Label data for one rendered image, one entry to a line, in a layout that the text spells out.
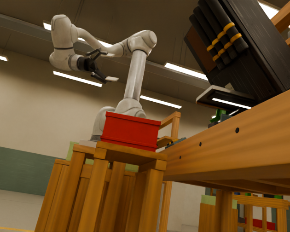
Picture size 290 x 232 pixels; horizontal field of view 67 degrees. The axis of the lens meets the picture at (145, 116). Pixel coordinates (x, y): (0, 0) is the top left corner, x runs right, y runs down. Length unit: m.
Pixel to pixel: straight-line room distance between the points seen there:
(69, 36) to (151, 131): 0.74
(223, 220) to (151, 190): 1.12
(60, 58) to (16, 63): 7.96
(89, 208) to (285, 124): 0.60
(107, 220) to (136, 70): 0.91
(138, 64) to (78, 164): 0.73
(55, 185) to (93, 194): 1.12
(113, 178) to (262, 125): 0.94
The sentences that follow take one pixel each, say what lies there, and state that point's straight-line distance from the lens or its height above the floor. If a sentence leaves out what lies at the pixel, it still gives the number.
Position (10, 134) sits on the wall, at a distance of 8.45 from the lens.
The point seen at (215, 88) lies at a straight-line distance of 0.98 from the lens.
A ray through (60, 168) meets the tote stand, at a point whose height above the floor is 0.72.
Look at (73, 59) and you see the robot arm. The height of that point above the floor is 1.27.
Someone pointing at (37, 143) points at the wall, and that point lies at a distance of 8.23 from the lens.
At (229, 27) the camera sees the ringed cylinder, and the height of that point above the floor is 1.33.
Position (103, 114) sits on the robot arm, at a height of 1.08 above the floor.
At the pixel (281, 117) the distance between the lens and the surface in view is 0.52.
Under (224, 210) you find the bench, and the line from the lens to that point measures 1.86.
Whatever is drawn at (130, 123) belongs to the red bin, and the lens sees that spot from 0.83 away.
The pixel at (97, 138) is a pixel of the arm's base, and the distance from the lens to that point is 1.42.
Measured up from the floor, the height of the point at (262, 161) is 0.76.
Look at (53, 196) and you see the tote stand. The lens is 1.89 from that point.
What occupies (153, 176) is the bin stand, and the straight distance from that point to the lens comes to 0.80.
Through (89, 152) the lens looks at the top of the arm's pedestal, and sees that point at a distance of 1.31.
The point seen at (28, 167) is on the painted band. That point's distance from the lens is 8.19.
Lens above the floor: 0.66
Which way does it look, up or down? 19 degrees up
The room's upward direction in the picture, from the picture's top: 10 degrees clockwise
